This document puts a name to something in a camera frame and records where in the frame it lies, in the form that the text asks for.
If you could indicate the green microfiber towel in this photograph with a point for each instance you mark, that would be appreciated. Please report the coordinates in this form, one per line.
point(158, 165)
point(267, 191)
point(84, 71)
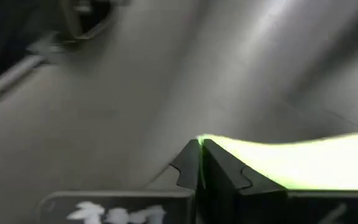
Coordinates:
point(306, 161)

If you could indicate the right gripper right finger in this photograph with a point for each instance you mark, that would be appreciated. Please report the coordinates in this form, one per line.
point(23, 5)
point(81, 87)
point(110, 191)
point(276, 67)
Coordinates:
point(222, 174)

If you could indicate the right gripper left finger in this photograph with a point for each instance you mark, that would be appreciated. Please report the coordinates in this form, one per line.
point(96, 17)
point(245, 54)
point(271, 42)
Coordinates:
point(191, 165)

